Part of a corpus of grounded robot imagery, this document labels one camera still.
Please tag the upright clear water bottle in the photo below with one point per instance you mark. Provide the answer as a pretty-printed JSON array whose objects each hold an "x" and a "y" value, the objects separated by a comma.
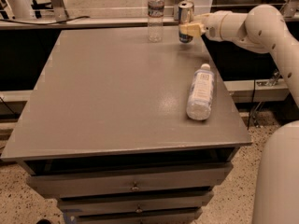
[{"x": 155, "y": 20}]

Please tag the bottom grey drawer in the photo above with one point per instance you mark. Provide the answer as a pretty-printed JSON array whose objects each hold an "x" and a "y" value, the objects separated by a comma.
[{"x": 182, "y": 215}]

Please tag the grey metal railing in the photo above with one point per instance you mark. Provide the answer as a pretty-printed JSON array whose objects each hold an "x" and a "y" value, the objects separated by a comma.
[{"x": 81, "y": 22}]

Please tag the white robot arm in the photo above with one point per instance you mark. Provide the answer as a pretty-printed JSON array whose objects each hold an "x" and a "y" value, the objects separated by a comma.
[{"x": 263, "y": 30}]

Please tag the lying clear plastic bottle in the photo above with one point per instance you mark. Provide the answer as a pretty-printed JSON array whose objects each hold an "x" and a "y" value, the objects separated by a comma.
[{"x": 201, "y": 94}]

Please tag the grey drawer cabinet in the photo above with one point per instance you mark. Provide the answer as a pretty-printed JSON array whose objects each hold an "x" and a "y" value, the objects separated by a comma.
[{"x": 110, "y": 100}]

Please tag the grey drawer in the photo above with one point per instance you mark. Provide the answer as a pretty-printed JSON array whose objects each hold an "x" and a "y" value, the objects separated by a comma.
[
  {"x": 137, "y": 203},
  {"x": 129, "y": 181},
  {"x": 182, "y": 215}
]

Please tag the middle grey drawer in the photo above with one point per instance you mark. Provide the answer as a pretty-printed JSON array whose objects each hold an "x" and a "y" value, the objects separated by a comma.
[{"x": 137, "y": 203}]

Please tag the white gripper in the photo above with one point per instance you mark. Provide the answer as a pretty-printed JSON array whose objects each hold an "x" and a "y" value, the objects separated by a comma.
[{"x": 213, "y": 25}]

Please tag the top grey drawer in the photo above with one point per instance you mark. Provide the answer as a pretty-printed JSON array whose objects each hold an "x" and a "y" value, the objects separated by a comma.
[{"x": 129, "y": 181}]

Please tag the Red Bull can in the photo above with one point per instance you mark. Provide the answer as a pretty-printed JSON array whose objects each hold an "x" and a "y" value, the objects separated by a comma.
[{"x": 185, "y": 12}]

